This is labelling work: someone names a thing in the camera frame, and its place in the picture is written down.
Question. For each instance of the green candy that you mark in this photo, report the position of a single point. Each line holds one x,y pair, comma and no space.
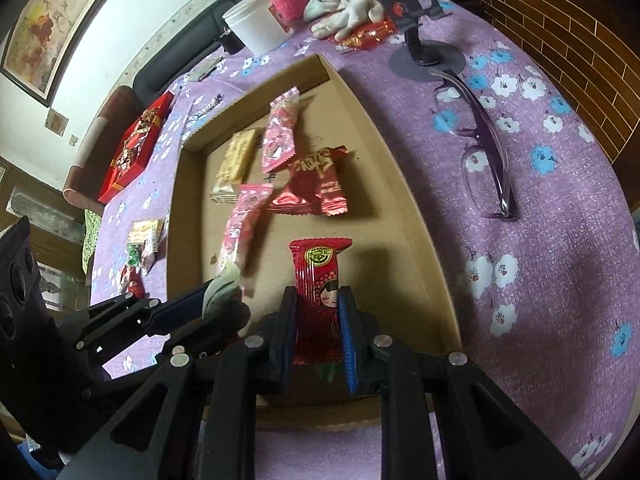
222,291

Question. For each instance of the gold wafer bar packet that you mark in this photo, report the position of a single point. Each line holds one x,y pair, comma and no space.
233,167

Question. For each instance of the red packet under gloves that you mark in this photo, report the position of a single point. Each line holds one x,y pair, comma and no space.
367,36

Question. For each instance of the pink snack bar upper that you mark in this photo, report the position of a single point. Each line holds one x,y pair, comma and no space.
278,142

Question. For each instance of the pink snack bar lower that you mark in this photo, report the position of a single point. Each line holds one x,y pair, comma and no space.
239,232

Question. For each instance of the red foil candy wrapper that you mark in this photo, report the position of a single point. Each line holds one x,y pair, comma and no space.
313,188

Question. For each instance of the pink snack bar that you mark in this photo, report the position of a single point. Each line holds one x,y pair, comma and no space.
239,232
278,142

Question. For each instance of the brown armchair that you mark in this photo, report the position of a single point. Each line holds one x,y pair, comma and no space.
97,148

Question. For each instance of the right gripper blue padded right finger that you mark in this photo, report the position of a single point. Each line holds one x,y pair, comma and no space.
441,417

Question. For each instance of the small silver candy bar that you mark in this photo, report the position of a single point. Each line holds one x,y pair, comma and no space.
202,110

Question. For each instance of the small white red snack packet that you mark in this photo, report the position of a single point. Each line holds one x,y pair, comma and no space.
148,253

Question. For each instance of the white plastic jar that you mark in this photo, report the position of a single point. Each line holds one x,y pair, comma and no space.
258,24

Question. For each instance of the framed wall painting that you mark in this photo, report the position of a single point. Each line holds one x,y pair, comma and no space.
41,41

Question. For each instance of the white work gloves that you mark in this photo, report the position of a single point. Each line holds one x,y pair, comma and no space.
340,18

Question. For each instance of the red doll snack packet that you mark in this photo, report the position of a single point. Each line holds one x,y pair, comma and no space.
318,338

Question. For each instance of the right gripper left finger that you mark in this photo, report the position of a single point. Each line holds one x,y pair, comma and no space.
195,418

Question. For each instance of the brown cardboard tray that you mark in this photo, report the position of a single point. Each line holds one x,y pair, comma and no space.
343,182

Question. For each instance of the red gift snack box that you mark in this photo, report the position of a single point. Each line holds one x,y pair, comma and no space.
135,149

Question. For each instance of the wooden brick pattern cabinet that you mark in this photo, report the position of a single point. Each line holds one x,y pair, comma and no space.
583,47

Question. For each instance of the black phone stand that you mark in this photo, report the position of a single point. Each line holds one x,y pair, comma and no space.
421,60

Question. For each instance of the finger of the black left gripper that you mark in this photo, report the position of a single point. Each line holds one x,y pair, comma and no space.
189,333
115,324

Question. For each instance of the brown nougat bar packet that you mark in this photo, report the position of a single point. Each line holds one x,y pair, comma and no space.
142,231

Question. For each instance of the purple eyeglasses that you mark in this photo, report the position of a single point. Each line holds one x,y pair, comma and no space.
484,162

